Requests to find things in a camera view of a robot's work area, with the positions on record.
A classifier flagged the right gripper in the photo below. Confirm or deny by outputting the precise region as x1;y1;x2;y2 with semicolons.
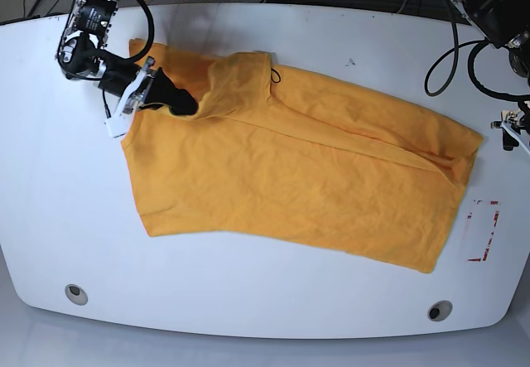
98;56;198;119

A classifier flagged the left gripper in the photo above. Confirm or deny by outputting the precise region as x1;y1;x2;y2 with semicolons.
490;109;529;152

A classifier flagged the yellow t-shirt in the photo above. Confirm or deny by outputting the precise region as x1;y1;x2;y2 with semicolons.
122;44;483;273

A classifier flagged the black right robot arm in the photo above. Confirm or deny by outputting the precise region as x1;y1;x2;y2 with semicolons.
56;0;198;138

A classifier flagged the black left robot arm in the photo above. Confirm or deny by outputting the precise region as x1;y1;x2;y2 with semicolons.
449;0;529;152

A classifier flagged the red tape rectangle marking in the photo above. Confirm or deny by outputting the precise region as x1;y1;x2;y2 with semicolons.
461;200;502;263

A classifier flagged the right table grommet hole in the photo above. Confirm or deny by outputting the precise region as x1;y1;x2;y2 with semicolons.
427;300;453;322

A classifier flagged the table grommet hole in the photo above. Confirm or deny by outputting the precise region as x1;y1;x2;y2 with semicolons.
427;300;453;322
65;284;88;306

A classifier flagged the left table grommet hole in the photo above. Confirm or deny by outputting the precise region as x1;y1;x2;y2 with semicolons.
65;284;88;306

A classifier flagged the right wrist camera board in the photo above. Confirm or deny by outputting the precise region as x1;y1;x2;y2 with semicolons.
104;114;134;138

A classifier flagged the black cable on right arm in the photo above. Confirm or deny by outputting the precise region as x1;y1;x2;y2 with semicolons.
123;0;157;70

